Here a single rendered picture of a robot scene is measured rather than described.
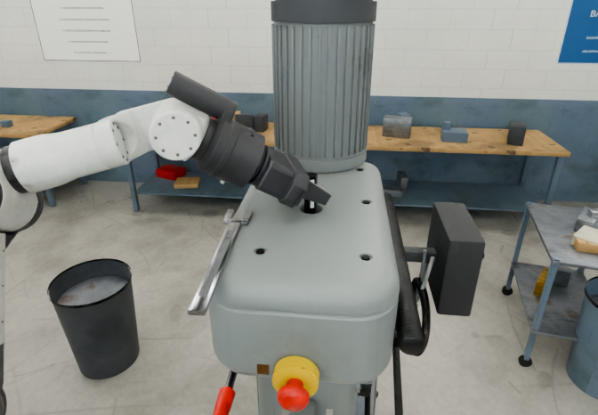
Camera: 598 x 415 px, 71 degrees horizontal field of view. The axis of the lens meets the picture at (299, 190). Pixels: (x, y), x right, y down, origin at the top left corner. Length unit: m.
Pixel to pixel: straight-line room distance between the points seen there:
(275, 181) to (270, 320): 0.20
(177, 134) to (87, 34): 5.11
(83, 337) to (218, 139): 2.44
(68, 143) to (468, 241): 0.79
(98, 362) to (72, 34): 3.85
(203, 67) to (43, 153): 4.56
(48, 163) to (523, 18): 4.86
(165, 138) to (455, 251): 0.68
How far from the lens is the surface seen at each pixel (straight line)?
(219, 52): 5.06
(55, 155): 0.62
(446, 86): 5.03
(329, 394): 0.84
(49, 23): 5.89
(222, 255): 0.57
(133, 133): 0.66
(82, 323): 2.86
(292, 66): 0.80
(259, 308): 0.54
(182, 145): 0.57
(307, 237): 0.62
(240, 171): 0.60
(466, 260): 1.02
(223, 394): 0.65
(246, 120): 4.57
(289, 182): 0.62
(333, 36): 0.78
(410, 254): 1.09
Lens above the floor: 2.21
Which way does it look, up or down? 25 degrees down
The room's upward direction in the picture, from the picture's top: straight up
